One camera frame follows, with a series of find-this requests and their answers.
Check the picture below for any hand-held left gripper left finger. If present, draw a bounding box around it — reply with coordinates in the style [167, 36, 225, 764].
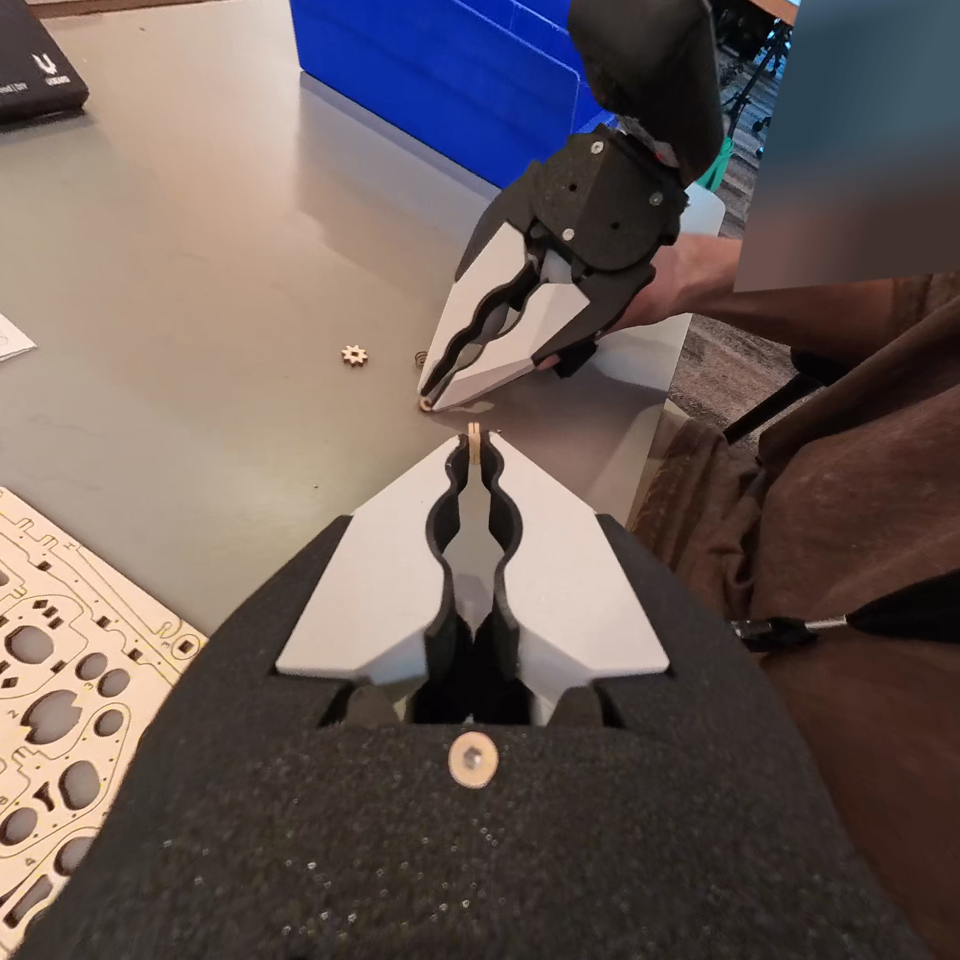
[275, 433, 471, 723]

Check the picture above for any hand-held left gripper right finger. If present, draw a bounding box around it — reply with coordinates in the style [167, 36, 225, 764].
[483, 429, 670, 725]

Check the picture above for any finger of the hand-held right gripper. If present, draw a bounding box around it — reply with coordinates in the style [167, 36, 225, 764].
[432, 249, 594, 412]
[417, 222, 543, 399]

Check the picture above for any grey desk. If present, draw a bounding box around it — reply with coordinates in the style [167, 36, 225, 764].
[0, 0, 729, 960]

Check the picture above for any person's right hand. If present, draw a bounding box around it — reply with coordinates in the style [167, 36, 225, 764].
[621, 237, 741, 333]

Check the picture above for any green floor bin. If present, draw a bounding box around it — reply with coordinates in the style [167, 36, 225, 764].
[701, 133, 734, 190]

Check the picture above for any blue plastic bin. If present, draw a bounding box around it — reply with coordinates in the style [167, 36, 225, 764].
[288, 0, 625, 190]

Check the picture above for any person in brown shirt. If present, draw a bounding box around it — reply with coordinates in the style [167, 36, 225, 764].
[628, 273, 960, 960]

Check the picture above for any plywood parts sheet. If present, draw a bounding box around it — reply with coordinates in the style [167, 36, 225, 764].
[0, 486, 209, 912]

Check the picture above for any white instruction leaflet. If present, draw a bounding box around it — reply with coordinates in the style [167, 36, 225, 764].
[0, 312, 38, 363]

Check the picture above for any black model kit box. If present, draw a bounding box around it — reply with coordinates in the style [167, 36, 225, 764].
[0, 0, 90, 126]

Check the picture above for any black lanyard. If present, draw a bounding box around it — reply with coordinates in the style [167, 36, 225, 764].
[731, 568, 960, 654]

